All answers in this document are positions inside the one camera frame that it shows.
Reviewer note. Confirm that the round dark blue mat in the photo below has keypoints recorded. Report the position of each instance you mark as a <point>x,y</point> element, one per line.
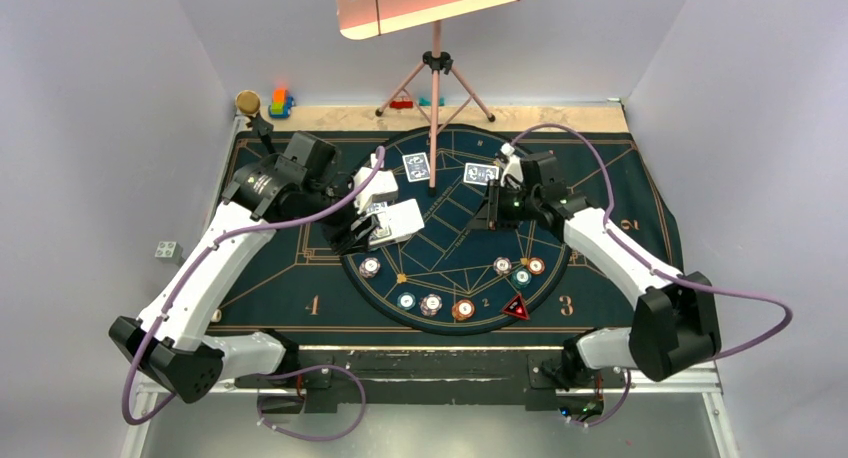
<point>447,259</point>

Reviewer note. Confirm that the purple chips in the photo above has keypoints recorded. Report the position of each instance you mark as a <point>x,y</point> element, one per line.
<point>369,267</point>
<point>502,266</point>

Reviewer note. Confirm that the purple white poker chip stack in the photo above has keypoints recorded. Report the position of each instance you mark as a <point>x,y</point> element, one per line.
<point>430,305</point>

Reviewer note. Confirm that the blue playing card deck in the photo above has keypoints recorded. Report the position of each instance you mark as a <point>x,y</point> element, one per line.
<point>397,222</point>

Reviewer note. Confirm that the gold round lid jar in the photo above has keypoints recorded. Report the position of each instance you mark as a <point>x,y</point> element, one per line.
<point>248,103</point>

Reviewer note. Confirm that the red chip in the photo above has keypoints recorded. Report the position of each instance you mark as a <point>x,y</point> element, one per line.
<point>535,266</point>

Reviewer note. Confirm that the pink tripod stand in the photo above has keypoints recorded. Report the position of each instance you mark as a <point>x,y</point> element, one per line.
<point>439,63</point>

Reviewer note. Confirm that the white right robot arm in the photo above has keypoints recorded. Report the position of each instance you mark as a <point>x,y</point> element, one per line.
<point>675,323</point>

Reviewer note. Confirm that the dark green poker mat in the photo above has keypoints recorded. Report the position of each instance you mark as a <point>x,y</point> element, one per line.
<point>293,285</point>

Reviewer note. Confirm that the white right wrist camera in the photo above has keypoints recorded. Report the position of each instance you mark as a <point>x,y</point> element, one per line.
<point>510,167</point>

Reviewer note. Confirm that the orange poker chip stack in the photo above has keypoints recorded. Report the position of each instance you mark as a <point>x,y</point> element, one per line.
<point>463,310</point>

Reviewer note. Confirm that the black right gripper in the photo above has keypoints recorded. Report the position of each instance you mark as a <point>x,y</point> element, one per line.
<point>488,216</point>

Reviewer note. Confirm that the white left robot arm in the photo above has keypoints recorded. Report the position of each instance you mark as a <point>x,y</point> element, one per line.
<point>167,341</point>

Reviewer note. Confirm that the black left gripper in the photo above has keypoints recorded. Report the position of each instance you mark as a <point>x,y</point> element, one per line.
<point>356,238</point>

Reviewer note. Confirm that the dealt card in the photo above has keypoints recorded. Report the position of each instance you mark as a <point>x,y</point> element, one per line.
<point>417,167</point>
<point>479,174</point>

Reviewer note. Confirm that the grey toy brick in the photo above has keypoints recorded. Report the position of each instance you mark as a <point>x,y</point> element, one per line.
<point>169,252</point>

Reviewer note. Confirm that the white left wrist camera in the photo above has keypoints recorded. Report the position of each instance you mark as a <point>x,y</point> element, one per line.
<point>382,188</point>

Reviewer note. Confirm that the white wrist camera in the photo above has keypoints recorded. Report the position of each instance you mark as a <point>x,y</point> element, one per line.
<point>510,167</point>
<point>382,188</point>

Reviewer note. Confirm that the green poker chip stack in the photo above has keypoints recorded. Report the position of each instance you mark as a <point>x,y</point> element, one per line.
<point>406,301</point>

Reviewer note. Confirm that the teal toy block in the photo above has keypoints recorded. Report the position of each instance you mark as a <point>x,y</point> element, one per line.
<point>422,101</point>

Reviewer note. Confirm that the red toy block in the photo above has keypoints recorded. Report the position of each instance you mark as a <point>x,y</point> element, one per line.
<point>401,103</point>

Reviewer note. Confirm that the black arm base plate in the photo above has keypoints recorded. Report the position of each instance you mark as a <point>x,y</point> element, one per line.
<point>533,378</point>

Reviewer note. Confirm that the colourful toy blocks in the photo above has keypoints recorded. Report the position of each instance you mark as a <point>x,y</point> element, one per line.
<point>281,104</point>

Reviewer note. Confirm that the red triangle dealer marker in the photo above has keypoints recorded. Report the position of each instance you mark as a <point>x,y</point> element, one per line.
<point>516,308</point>

